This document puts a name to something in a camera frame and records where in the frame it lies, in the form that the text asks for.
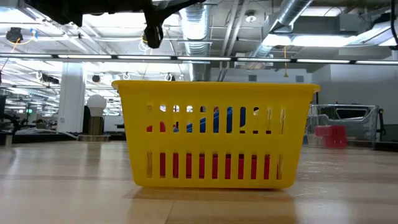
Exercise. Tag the red and white packet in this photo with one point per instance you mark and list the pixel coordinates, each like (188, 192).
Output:
(328, 130)

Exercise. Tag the white bulb lamp wooden base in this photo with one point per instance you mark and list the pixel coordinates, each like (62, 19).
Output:
(96, 104)

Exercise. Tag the black overhead light bar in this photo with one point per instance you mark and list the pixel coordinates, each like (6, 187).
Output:
(217, 58)

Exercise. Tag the red cube charger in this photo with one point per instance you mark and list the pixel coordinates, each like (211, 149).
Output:
(335, 142)

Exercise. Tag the yellow slotted plastic basket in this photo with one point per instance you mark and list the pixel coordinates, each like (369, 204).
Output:
(217, 93)

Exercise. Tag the white building pillar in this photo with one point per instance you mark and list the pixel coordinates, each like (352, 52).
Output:
(71, 93)

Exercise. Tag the clear plastic container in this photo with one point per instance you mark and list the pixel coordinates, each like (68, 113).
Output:
(357, 130)

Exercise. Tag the blue framed small display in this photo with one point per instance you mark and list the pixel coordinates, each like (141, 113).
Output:
(229, 119)

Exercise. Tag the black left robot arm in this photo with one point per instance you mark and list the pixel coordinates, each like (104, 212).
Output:
(62, 9)

